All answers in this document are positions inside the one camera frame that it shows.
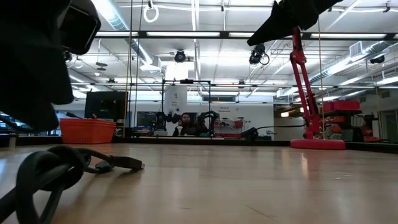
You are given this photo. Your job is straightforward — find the red storage box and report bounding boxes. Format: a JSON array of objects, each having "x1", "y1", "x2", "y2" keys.
[{"x1": 323, "y1": 100, "x2": 361, "y2": 113}]

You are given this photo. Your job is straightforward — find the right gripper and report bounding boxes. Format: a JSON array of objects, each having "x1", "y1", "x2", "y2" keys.
[{"x1": 247, "y1": 0, "x2": 343, "y2": 47}]

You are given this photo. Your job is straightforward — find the white hanging cable loop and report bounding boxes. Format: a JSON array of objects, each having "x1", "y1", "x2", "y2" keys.
[{"x1": 142, "y1": 4, "x2": 160, "y2": 24}]

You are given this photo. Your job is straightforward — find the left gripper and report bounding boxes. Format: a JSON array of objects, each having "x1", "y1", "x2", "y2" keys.
[{"x1": 0, "y1": 0, "x2": 75, "y2": 131}]

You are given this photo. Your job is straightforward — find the black aluminium table frame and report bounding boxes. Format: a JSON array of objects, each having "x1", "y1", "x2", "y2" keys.
[{"x1": 0, "y1": 29, "x2": 398, "y2": 155}]

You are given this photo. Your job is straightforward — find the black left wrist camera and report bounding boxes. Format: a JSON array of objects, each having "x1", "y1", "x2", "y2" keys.
[{"x1": 57, "y1": 0, "x2": 102, "y2": 55}]

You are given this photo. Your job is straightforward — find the red desk lamp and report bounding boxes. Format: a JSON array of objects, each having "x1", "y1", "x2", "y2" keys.
[{"x1": 289, "y1": 26, "x2": 346, "y2": 151}]

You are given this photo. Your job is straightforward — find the person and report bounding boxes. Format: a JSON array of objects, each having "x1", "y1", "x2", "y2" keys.
[{"x1": 172, "y1": 112, "x2": 203, "y2": 137}]

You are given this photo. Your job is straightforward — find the white pillar with signs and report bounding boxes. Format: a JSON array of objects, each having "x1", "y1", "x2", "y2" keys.
[{"x1": 164, "y1": 86, "x2": 188, "y2": 127}]

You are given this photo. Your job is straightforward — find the orange plastic basket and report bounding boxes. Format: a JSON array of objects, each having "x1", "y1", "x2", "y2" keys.
[{"x1": 59, "y1": 118, "x2": 117, "y2": 144}]

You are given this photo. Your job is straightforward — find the silver ventilation duct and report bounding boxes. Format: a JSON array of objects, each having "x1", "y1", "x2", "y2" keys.
[
  {"x1": 310, "y1": 40, "x2": 398, "y2": 82},
  {"x1": 91, "y1": 0, "x2": 156, "y2": 65}
]

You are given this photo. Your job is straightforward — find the black USB cable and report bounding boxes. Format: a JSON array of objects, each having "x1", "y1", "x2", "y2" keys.
[{"x1": 0, "y1": 144, "x2": 146, "y2": 224}]

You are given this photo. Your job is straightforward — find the black monitor screen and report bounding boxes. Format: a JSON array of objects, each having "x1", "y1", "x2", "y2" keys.
[{"x1": 84, "y1": 91, "x2": 129, "y2": 123}]

